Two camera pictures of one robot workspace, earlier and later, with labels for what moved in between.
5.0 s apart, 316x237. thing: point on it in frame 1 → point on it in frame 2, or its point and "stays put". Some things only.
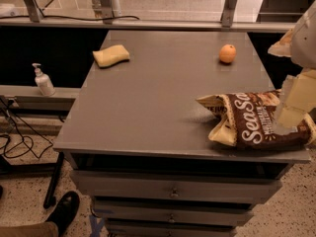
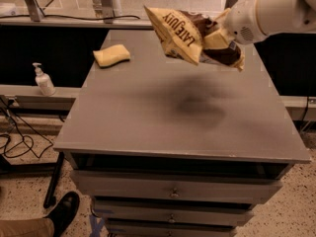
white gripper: (305, 39) → (242, 21)
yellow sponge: (112, 55) stays put
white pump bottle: (42, 81) stays put
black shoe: (64, 212) stays put
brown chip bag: (246, 120) → (183, 33)
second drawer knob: (172, 220) stays put
